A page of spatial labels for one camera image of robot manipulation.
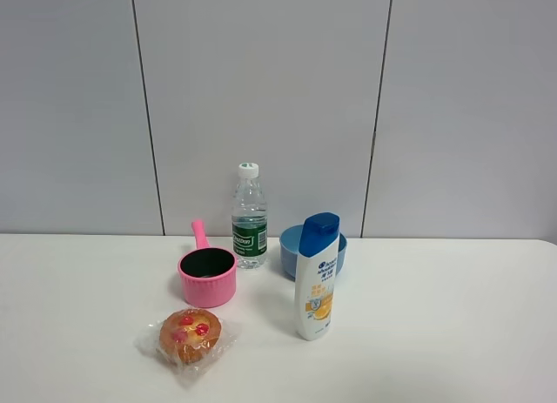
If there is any fruit muffin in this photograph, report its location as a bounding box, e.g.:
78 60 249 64
134 307 240 379

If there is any clear water bottle green label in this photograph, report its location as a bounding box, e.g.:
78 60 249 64
232 162 267 269

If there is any blue plastic bowl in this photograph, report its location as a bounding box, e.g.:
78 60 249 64
279 225 347 279

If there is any white blue shampoo bottle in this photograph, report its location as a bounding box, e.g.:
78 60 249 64
294 212 340 341

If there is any pink toy saucepan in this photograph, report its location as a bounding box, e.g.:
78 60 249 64
178 219 237 308

